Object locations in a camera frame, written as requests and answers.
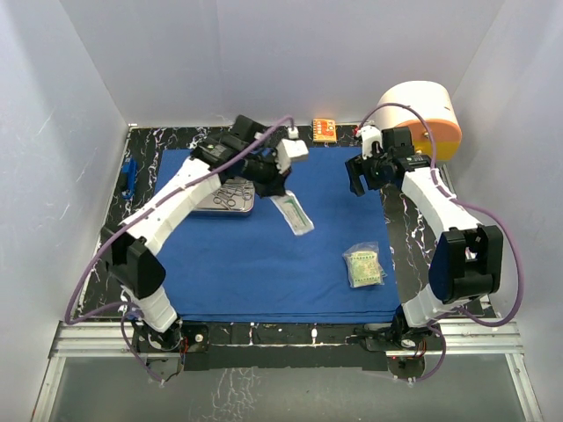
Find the steel ring-handle scissors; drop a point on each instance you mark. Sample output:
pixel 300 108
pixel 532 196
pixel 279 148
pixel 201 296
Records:
pixel 234 196

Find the blue surgical drape cloth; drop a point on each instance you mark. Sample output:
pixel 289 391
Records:
pixel 252 268

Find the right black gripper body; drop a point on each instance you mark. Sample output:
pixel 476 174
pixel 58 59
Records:
pixel 375 170

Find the white packet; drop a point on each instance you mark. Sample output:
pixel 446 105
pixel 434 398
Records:
pixel 292 211

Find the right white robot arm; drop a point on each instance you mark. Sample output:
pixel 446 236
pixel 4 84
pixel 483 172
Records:
pixel 466 264

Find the small orange circuit board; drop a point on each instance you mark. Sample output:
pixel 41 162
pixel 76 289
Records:
pixel 324 130

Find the small blue plastic clip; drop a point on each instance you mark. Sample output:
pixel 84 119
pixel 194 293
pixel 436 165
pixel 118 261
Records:
pixel 127 178

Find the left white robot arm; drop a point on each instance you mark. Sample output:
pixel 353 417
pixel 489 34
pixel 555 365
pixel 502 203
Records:
pixel 239 152

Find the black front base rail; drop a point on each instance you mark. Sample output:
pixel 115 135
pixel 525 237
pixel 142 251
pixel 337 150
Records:
pixel 371 347

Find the aluminium frame extrusion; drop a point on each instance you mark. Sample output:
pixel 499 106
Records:
pixel 98 371

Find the green suture packet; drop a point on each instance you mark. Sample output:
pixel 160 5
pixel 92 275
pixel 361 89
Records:
pixel 363 265

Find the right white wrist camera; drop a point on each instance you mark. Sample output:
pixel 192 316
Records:
pixel 371 138

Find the metal instrument tray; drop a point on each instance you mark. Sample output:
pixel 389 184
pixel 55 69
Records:
pixel 206 206

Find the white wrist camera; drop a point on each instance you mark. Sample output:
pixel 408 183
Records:
pixel 289 150
pixel 371 138

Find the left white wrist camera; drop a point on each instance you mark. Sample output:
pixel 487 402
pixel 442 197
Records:
pixel 289 150

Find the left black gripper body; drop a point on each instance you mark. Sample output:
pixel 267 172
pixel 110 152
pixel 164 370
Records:
pixel 264 174

